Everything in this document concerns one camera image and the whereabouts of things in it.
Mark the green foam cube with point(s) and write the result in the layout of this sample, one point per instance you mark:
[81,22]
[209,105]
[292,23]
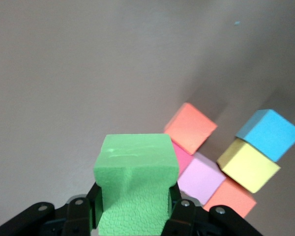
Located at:
[135,172]

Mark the blue foam cube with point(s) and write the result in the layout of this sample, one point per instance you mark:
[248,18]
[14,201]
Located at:
[270,134]

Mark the yellow foam cube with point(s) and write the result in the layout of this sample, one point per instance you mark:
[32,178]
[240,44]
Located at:
[248,167]

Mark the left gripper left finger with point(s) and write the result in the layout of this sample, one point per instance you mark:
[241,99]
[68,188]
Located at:
[71,216]

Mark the paper table cover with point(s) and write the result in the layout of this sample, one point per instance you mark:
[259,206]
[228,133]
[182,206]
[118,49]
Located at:
[88,73]

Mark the orange foam cube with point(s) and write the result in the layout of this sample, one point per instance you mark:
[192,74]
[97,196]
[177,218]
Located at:
[190,127]
[232,196]

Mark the pink foam cube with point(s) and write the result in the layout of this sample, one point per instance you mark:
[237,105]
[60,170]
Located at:
[201,177]

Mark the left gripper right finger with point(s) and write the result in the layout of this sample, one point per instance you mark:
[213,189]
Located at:
[186,216]

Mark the red foam cube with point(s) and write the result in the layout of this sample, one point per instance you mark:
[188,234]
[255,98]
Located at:
[184,159]

